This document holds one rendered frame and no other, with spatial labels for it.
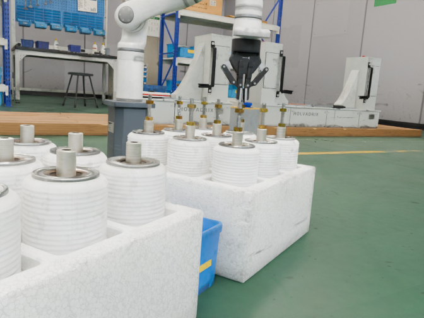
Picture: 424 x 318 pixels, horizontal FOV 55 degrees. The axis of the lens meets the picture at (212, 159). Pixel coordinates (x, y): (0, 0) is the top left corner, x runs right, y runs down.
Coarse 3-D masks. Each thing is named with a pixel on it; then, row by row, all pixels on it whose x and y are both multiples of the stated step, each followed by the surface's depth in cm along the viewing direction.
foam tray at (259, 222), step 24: (312, 168) 105; (168, 192) 85; (192, 192) 82; (216, 192) 79; (240, 192) 76; (264, 192) 80; (288, 192) 92; (312, 192) 108; (216, 216) 79; (240, 216) 76; (264, 216) 82; (288, 216) 95; (240, 240) 77; (264, 240) 84; (288, 240) 97; (216, 264) 80; (240, 264) 78; (264, 264) 86
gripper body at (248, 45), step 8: (232, 40) 105; (240, 40) 103; (248, 40) 102; (256, 40) 103; (232, 48) 105; (240, 48) 103; (248, 48) 102; (256, 48) 103; (232, 56) 105; (240, 56) 105; (248, 56) 105; (256, 56) 106; (232, 64) 106; (248, 64) 106; (256, 64) 106
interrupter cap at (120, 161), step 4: (116, 156) 60; (120, 156) 60; (124, 156) 61; (144, 156) 61; (108, 160) 56; (112, 160) 58; (116, 160) 58; (120, 160) 58; (124, 160) 59; (144, 160) 59; (148, 160) 59; (152, 160) 59; (156, 160) 59; (108, 164) 56; (112, 164) 55; (116, 164) 55; (120, 164) 55; (124, 164) 55; (128, 164) 55; (132, 164) 55; (136, 164) 56; (140, 164) 56; (144, 164) 56; (148, 164) 57; (152, 164) 56; (156, 164) 57
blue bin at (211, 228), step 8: (208, 224) 77; (216, 224) 76; (208, 232) 71; (216, 232) 73; (208, 240) 72; (216, 240) 75; (208, 248) 72; (216, 248) 75; (200, 256) 70; (208, 256) 73; (216, 256) 76; (200, 264) 71; (208, 264) 74; (200, 272) 71; (208, 272) 74; (200, 280) 72; (208, 280) 75; (200, 288) 73
